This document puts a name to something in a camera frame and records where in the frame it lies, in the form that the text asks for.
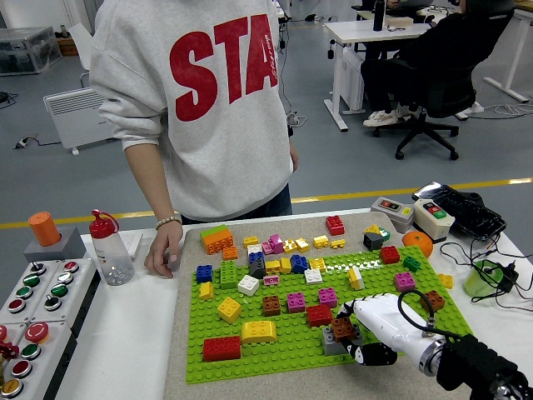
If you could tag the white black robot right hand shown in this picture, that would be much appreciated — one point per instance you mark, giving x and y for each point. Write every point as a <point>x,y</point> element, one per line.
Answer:
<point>387,325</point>

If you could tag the person's right hand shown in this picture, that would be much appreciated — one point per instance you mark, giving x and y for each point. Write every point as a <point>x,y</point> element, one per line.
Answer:
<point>164,250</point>

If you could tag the person's left hand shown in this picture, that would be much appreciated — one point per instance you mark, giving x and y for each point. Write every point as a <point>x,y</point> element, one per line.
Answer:
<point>293,158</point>

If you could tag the brown square toy brick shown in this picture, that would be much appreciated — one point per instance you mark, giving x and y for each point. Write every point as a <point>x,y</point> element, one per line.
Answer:
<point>435,301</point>
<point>343,329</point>
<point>271,306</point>

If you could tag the blue square toy brick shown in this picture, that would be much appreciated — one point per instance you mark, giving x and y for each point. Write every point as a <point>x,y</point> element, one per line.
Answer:
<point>299,264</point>
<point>204,274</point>

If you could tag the dark grey long toy brick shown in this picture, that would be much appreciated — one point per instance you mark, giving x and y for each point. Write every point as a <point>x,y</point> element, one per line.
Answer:
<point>335,351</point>

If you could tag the light grey long toy brick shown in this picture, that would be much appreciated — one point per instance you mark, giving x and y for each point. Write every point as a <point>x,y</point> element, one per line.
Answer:
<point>328,335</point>

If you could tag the red sloped toy brick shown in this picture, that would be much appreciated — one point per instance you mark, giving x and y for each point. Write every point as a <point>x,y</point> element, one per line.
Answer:
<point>319,315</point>

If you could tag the person's right forearm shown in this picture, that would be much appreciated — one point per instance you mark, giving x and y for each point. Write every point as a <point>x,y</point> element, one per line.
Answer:
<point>152,183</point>

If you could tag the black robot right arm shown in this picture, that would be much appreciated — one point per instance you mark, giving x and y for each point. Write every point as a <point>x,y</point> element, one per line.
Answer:
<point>474,366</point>

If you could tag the magenta square toy brick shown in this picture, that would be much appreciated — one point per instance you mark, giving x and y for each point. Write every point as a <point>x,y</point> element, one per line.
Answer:
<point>327,298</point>
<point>405,282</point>
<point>296,303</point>

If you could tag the large orange toy brick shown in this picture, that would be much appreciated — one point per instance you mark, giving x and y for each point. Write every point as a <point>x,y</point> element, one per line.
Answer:
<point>218,244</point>

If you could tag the yellow and white toy brick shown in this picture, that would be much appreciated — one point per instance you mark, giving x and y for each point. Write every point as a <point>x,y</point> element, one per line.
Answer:
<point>356,279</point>

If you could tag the small yellow toy brick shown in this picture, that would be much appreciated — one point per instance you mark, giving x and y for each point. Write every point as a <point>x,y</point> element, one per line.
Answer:
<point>206,291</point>

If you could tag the small orange toy brick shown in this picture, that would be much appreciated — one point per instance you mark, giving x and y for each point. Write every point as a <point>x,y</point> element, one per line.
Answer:
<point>230,253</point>

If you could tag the small green toy brick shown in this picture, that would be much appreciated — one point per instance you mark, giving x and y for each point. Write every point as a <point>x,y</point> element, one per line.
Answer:
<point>411,263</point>

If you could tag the tall green toy brick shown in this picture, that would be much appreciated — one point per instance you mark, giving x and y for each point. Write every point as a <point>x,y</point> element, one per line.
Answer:
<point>228,275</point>

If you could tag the tall magenta toy brick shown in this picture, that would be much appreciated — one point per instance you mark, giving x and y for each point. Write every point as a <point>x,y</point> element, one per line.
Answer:
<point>276,244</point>

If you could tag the white square toy brick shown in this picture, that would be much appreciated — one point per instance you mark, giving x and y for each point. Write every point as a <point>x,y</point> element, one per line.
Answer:
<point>248,286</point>
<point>313,277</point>

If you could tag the large yellow square toy brick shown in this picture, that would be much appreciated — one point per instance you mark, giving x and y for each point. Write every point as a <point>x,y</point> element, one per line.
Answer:
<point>229,310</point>

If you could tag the small white toy brick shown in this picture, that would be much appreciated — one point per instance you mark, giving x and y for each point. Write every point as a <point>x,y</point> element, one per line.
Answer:
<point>254,249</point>

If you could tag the green and white toy brick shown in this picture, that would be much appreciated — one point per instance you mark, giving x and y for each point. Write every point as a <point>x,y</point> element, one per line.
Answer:
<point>386,235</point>

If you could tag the small blue toy brick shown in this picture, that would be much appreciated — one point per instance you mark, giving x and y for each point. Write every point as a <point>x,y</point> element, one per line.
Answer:
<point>255,256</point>

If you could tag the pink toy brick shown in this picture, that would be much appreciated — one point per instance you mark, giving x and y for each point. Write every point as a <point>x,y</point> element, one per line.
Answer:
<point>267,248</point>

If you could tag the dark grey sloped toy brick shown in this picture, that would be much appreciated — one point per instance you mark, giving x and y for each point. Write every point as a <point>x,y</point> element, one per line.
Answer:
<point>257,271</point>

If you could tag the yellow sloped toy brick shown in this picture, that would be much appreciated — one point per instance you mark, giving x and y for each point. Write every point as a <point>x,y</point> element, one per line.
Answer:
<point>372,229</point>

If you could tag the green studded baseplate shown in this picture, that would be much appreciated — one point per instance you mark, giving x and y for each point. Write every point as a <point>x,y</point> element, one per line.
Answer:
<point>287,358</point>

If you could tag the red long toy brick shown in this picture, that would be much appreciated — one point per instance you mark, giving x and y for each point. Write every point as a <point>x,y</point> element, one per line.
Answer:
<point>221,349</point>

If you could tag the yellow curved toy brick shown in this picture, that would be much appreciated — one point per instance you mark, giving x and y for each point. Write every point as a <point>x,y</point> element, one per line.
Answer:
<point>258,332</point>

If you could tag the lime green flat brick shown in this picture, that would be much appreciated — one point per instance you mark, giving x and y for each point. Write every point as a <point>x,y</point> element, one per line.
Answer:
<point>213,231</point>

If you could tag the clear bottle with red cap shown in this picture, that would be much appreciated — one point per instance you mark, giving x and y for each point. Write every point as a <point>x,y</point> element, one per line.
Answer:
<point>112,254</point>

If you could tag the person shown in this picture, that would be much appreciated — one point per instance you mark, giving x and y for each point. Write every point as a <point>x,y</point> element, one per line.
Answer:
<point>445,46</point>
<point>216,137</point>

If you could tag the dark grey cube brick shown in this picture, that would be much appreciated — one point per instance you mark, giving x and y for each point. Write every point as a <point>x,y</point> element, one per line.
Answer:
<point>373,242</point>

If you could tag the orange fruit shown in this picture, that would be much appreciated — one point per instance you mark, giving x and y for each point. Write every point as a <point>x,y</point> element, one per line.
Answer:
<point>416,244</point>

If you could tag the grey block base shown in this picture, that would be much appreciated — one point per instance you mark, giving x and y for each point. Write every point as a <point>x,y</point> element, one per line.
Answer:
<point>71,250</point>

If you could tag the small yellow flat brick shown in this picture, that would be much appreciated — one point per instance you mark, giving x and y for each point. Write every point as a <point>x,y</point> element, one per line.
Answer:
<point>338,244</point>

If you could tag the green translucent cup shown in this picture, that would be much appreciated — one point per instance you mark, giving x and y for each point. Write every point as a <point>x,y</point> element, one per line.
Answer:
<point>474,284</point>

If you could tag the white case under desk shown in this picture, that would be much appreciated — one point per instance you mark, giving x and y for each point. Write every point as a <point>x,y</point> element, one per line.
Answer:
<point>352,78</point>

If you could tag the small pink flat brick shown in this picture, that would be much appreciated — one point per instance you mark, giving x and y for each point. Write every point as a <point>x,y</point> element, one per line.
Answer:
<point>270,280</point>

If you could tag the grey four-button control box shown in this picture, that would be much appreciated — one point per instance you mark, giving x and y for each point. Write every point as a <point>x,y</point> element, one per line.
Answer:
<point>58,290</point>
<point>24,292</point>

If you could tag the orange cylinder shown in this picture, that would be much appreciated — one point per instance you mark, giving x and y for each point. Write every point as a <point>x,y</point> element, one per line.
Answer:
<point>44,229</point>

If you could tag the black plug adapter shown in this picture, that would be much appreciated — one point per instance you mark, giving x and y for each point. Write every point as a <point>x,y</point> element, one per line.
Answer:
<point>509,273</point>

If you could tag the black office chair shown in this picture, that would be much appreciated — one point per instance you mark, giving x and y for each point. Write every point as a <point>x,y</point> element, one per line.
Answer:
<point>422,129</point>

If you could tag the black electronic device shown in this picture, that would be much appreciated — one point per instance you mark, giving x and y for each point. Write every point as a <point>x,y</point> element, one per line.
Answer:
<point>470,216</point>

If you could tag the white desk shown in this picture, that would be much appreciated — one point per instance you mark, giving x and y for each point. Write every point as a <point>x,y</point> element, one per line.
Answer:
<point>358,33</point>

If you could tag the control box with emergency stop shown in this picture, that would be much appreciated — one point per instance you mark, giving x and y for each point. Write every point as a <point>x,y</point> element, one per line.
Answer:
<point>37,332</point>

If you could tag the white electric panel heater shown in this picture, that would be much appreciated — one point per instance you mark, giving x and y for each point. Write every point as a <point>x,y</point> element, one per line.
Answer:
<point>71,121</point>

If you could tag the black bottle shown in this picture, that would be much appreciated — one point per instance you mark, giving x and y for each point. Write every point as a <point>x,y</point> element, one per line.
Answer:
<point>379,16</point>

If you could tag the tan cardboard box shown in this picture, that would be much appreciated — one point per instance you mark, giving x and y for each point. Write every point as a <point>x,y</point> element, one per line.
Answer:
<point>400,21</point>

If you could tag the floor power socket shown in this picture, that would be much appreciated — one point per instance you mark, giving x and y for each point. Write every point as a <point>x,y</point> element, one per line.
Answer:
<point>25,141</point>

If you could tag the brass fitting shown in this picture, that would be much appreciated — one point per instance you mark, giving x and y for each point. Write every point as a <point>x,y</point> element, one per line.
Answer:
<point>2,371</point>

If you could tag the white plastic chair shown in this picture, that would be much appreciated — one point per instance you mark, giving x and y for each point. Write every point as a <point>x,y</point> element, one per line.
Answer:
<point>83,46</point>

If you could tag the brown cardboard box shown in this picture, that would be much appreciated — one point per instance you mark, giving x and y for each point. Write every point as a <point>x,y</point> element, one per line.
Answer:
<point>67,46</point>

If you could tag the clear plastic crate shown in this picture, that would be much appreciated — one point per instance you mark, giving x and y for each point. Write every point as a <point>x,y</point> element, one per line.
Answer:
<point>27,50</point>

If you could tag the beige two-button switch box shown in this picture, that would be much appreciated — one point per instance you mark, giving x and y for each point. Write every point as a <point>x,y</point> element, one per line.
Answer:
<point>431,230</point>

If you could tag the grey two-button switch box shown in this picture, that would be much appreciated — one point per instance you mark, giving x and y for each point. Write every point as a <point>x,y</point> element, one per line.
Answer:
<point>399,221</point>

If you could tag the white desk frame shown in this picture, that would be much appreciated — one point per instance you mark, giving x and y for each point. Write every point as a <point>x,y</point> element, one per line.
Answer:
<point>516,53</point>

